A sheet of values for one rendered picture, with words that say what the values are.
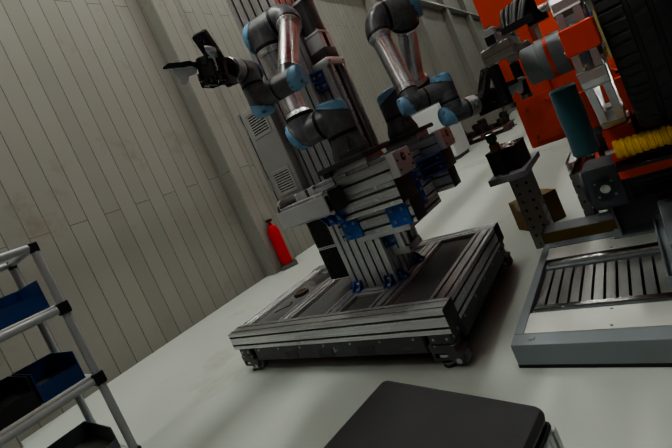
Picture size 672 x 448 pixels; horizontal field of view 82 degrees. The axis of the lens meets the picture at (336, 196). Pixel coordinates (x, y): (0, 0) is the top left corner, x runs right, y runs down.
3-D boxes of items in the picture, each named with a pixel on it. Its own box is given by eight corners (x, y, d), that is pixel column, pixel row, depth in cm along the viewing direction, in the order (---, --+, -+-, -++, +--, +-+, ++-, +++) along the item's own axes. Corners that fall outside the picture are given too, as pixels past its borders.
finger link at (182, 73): (168, 85, 106) (201, 80, 111) (161, 63, 106) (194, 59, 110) (166, 88, 109) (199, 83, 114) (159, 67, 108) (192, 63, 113)
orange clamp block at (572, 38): (603, 43, 99) (602, 43, 92) (569, 58, 104) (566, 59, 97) (593, 17, 99) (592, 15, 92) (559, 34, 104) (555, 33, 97)
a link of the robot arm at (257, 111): (277, 105, 125) (263, 73, 124) (250, 120, 129) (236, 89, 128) (288, 105, 132) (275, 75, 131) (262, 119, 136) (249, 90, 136)
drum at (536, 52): (604, 56, 115) (587, 12, 115) (530, 89, 129) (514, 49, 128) (605, 55, 126) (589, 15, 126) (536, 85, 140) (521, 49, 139)
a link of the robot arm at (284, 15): (309, 10, 153) (313, 93, 125) (287, 25, 158) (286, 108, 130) (291, -15, 145) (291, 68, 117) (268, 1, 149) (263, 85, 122)
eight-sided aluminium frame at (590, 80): (631, 131, 101) (553, -69, 98) (601, 140, 105) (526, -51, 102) (625, 106, 144) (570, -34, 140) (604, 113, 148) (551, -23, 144)
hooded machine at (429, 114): (441, 161, 864) (411, 92, 853) (472, 149, 819) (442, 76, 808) (427, 170, 799) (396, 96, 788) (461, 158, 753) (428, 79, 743)
